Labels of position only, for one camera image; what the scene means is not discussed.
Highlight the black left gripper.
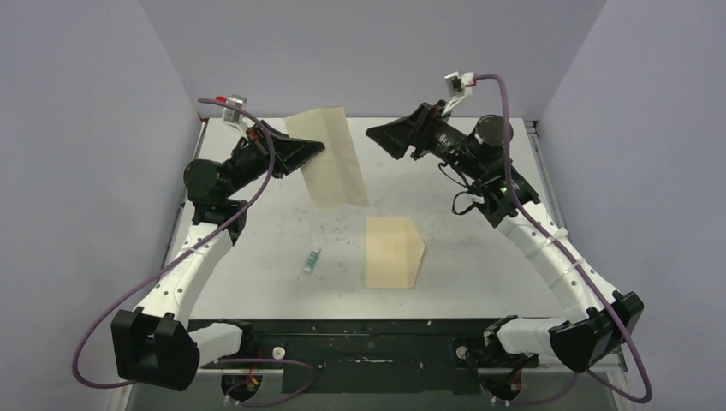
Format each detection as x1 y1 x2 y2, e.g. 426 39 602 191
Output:
223 121 324 200

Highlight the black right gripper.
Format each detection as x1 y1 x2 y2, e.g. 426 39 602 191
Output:
364 101 485 182

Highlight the tan letter paper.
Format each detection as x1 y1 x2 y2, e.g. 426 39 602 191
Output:
283 106 370 211

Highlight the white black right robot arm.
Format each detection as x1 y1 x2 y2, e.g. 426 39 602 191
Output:
366 102 644 373

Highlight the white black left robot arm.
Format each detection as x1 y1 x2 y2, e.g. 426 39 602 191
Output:
110 122 325 391

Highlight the cream paper envelope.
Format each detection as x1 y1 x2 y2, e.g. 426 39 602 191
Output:
366 217 425 289

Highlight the green white glue stick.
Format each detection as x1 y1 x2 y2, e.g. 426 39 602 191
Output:
303 247 321 274

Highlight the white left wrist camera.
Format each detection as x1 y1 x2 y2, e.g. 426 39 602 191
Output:
214 94 248 126

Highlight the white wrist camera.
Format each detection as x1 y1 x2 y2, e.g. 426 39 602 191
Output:
214 94 248 126
443 71 476 116

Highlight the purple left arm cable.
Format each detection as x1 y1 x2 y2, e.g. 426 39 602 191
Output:
71 97 318 408

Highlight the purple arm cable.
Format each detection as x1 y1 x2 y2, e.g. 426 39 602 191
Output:
473 72 653 405
71 97 318 408

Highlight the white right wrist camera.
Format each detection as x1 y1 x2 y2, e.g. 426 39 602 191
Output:
443 71 476 116

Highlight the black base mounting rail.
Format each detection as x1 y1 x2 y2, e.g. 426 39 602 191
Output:
187 317 568 407

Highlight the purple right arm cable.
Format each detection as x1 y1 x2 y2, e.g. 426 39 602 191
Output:
473 72 653 405

